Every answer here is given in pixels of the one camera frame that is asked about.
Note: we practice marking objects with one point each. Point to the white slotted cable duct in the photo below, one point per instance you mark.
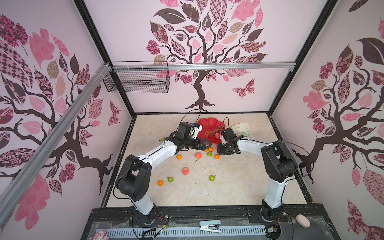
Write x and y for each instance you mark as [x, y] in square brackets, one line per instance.
[174, 232]

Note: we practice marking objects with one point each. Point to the black wire basket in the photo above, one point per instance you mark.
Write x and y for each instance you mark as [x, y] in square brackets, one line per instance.
[138, 77]

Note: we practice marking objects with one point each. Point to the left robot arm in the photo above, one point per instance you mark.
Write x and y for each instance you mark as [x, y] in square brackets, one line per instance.
[133, 180]

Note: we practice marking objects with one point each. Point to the red flower fruit bowl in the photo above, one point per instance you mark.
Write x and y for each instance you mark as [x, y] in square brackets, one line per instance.
[209, 124]

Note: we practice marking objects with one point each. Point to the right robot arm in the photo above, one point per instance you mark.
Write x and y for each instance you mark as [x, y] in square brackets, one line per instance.
[279, 164]

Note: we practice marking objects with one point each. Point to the purple fake grape bunch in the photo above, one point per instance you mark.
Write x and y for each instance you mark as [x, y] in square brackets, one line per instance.
[216, 131]

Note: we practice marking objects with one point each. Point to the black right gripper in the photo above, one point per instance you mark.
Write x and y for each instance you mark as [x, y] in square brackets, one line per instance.
[219, 151]

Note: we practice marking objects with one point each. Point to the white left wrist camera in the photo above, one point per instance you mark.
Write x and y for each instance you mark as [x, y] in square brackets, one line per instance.
[196, 129]

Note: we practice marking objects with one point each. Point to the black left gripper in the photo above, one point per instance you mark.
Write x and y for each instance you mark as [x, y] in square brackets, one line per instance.
[202, 147]

